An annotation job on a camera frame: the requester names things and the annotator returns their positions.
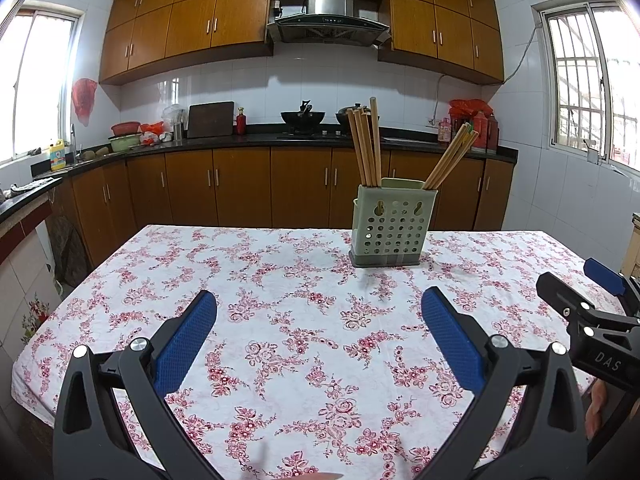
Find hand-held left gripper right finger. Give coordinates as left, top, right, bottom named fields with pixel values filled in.
left=421, top=286, right=588, bottom=480

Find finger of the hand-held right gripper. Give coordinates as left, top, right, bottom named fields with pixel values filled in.
left=536, top=272, right=598, bottom=328
left=584, top=258, right=640, bottom=317

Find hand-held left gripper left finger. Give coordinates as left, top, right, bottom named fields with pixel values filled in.
left=52, top=289, right=226, bottom=480

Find green perforated utensil holder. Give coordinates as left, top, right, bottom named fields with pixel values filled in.
left=348, top=178, right=439, bottom=268

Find person's right hand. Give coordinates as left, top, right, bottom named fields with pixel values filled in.
left=584, top=380, right=609, bottom=441

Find red floral tablecloth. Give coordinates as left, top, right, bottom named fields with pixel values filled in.
left=11, top=223, right=623, bottom=480

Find dark sack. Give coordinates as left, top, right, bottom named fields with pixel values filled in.
left=50, top=215, right=93, bottom=288

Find wooden base cabinets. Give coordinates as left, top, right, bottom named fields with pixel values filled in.
left=52, top=147, right=516, bottom=268

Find window with security bars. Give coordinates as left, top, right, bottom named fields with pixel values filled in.
left=532, top=2, right=640, bottom=178

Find red bag over bottles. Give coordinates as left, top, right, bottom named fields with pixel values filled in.
left=448, top=98, right=493, bottom=118

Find green plastic basin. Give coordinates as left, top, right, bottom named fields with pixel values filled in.
left=108, top=132, right=143, bottom=153

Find red and white plastic bag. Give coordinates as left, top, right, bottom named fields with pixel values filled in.
left=140, top=121, right=173, bottom=146

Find black kitchen countertop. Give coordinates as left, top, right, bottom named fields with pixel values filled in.
left=0, top=125, right=518, bottom=226

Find grey cloth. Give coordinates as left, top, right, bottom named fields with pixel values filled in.
left=10, top=177, right=53, bottom=196

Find dark cutting board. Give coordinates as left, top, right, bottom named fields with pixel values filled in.
left=186, top=101, right=236, bottom=139

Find clear plastic bag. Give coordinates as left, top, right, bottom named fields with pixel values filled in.
left=162, top=104, right=187, bottom=131

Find black gas stove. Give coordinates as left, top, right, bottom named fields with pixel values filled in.
left=276, top=129, right=388, bottom=142

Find black pot with lid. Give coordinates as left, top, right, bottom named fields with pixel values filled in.
left=334, top=105, right=380, bottom=128

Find black wok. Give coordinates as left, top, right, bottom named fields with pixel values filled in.
left=280, top=100, right=326, bottom=133

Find red hanging plastic bag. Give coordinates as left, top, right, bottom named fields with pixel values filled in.
left=71, top=78, right=98, bottom=127

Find grey wall hose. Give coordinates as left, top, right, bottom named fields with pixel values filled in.
left=429, top=74, right=448, bottom=125

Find white wall cable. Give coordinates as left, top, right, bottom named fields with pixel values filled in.
left=502, top=25, right=538, bottom=83

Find sliding window plain frame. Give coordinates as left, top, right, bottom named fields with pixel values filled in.
left=0, top=7, right=83, bottom=166

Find wooden wall cabinets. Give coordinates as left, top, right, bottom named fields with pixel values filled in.
left=99, top=0, right=505, bottom=86

